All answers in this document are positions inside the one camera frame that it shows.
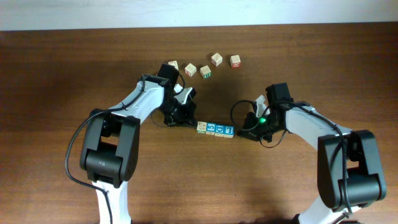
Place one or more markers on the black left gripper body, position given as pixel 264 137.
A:
pixel 177 113

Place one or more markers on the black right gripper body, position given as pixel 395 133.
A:
pixel 264 129

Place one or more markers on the green animal wooden block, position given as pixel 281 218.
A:
pixel 201 127

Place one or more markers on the blue 5 wooden block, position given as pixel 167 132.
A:
pixel 210 128

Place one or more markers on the blue D wooden block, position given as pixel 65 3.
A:
pixel 219 130

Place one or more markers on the blue L wooden block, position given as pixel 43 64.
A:
pixel 228 131

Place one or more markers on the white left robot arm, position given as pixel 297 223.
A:
pixel 111 143

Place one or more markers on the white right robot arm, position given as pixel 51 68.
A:
pixel 349 169

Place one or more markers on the picture wooden block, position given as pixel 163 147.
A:
pixel 190 70

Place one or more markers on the green R wooden block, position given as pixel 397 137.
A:
pixel 205 72

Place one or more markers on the green-sided J wooden block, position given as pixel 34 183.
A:
pixel 174 64

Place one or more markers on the plain tan wooden block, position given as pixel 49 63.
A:
pixel 216 59

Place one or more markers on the red U wooden block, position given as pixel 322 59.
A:
pixel 235 61

